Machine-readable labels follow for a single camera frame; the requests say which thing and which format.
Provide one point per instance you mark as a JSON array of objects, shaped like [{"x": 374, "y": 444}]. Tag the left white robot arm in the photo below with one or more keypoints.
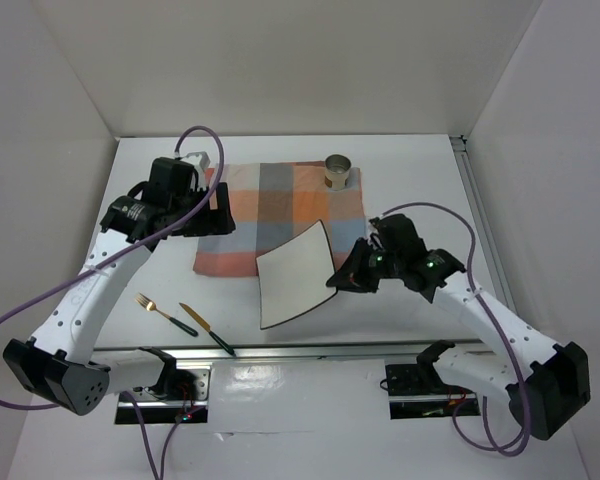
[{"x": 58, "y": 362}]

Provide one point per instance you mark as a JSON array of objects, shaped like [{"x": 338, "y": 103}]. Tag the metal cup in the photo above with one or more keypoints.
[{"x": 337, "y": 169}]

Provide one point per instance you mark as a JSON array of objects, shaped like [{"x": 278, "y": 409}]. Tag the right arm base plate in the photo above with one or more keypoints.
[{"x": 410, "y": 397}]

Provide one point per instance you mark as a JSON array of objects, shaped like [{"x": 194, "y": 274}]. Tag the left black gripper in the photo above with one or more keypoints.
[{"x": 213, "y": 222}]

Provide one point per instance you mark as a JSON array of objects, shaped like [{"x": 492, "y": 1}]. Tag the checkered orange blue cloth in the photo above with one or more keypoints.
[{"x": 271, "y": 203}]

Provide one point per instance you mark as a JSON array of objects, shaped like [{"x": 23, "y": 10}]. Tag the square white plate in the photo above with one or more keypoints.
[{"x": 293, "y": 277}]

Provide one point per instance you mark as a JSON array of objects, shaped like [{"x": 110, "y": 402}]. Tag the gold fork green handle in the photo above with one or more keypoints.
[{"x": 150, "y": 306}]

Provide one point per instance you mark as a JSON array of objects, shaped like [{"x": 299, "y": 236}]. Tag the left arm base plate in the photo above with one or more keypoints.
[{"x": 190, "y": 398}]

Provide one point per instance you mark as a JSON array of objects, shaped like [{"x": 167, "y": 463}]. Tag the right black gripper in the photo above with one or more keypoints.
[{"x": 352, "y": 275}]

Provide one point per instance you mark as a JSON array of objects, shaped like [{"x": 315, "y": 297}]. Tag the aluminium rail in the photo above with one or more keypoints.
[
  {"x": 484, "y": 231},
  {"x": 298, "y": 352}
]

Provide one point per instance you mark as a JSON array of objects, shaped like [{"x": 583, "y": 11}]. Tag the aluminium rail front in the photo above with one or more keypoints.
[{"x": 298, "y": 352}]

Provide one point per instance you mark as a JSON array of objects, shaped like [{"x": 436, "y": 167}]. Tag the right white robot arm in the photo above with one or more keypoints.
[{"x": 542, "y": 382}]

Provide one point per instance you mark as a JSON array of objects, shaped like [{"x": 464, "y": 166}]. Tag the gold knife green handle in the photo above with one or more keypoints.
[{"x": 207, "y": 327}]

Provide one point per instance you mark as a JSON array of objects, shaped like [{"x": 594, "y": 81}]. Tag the aluminium rail right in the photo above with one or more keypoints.
[{"x": 484, "y": 231}]

